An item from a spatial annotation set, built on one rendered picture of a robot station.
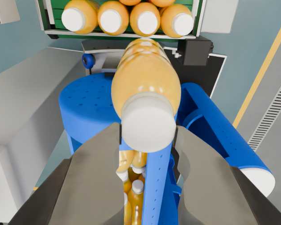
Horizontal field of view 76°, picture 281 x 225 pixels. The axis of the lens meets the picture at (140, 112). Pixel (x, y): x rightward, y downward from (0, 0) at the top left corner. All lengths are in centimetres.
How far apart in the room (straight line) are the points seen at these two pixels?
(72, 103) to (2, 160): 29
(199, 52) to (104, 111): 31
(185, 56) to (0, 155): 55
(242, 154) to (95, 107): 69
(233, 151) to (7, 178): 83
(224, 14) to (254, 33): 111
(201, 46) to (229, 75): 129
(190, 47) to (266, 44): 139
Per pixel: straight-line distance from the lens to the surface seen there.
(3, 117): 76
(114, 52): 59
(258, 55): 188
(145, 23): 39
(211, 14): 69
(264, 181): 95
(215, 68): 156
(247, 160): 88
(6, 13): 52
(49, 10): 64
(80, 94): 43
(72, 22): 41
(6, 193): 70
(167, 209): 149
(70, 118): 37
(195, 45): 53
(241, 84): 191
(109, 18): 39
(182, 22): 41
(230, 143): 93
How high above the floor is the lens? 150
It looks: 58 degrees down
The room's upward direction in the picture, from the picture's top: 175 degrees clockwise
